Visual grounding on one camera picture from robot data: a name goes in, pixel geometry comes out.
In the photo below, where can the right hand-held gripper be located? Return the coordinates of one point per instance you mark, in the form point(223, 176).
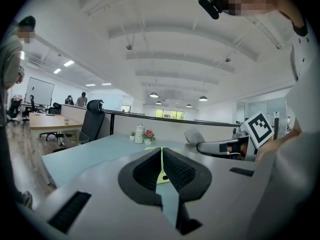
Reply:
point(260, 129)

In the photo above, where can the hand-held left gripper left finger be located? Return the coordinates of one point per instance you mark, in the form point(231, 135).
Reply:
point(142, 176)

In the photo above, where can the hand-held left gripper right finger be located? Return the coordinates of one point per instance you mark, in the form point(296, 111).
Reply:
point(185, 176)

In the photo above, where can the grey cloth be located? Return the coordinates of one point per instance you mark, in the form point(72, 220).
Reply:
point(193, 136)

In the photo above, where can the green small desk fan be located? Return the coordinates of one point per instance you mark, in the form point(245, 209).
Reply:
point(163, 180)

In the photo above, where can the person's right forearm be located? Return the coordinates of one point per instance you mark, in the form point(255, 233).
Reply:
point(277, 141)

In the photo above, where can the light wooden desk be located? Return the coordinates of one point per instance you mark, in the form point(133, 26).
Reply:
point(50, 121)

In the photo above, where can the small green potted plant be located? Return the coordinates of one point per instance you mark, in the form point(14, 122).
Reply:
point(132, 136)

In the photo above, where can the pink flower pot plant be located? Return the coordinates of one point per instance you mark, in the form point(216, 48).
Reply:
point(149, 135)

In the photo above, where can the white patterned bottle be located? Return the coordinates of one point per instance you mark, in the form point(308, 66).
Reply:
point(139, 134)

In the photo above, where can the window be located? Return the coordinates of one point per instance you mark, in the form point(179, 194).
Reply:
point(170, 114)

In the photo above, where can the black office chair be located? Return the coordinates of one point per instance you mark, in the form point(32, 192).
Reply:
point(93, 124)

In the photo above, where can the clear storage box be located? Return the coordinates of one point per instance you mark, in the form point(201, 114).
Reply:
point(75, 139)

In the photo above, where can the white star-print shirt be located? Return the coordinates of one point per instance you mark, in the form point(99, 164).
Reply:
point(307, 71)

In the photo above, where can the whiteboard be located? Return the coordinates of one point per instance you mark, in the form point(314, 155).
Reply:
point(40, 91)

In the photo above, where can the black head-worn camera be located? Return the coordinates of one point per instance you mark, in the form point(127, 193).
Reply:
point(212, 6)

